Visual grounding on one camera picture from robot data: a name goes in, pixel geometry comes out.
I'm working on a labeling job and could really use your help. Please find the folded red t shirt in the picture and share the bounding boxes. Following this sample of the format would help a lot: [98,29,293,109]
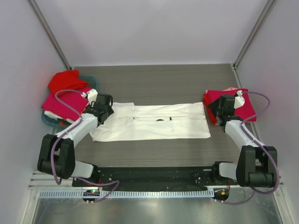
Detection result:
[202,93,217,125]

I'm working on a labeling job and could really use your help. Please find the aluminium rail front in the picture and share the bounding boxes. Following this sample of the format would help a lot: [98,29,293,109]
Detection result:
[29,168,285,187]

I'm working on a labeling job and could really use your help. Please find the red crumpled t shirt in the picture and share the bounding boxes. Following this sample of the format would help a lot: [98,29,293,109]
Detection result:
[48,70,89,96]

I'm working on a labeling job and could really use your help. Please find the right aluminium frame post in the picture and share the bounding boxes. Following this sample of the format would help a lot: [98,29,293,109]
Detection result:
[232,0,277,70]

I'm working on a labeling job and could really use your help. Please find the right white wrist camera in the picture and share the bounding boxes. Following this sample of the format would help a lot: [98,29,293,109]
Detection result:
[234,90,245,109]

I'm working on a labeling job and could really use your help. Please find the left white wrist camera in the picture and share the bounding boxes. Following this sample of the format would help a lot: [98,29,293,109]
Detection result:
[81,89,98,104]

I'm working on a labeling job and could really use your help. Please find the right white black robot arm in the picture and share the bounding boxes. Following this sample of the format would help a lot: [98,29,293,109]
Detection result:
[208,93,279,188]

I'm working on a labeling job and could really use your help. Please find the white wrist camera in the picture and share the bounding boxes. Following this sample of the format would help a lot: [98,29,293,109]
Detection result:
[234,90,245,109]
[81,89,98,104]

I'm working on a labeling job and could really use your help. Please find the left aluminium frame post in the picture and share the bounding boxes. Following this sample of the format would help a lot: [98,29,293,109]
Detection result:
[27,0,72,70]

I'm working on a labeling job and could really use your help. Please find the magenta t shirt in basket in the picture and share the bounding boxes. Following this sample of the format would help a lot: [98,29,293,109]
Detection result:
[41,86,94,121]

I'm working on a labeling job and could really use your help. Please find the teal plastic basket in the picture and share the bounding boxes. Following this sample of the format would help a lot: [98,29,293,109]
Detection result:
[41,75,100,130]

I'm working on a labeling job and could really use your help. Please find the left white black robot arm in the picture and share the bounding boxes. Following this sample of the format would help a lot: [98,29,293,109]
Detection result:
[37,94,114,187]

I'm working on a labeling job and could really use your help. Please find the slotted cable duct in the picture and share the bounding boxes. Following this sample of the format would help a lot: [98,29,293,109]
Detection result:
[39,189,214,199]

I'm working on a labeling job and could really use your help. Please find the folded magenta t shirt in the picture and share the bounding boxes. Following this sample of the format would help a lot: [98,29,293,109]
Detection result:
[205,88,256,120]

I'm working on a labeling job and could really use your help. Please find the white printed t shirt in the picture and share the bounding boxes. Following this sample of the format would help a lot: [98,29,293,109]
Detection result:
[90,102,211,142]

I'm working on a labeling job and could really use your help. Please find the aluminium frame post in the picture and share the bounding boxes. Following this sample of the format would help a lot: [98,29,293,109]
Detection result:
[232,0,277,70]
[27,0,72,70]

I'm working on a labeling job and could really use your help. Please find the orange t shirt in basket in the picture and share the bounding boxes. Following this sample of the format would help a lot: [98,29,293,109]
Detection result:
[55,109,83,125]

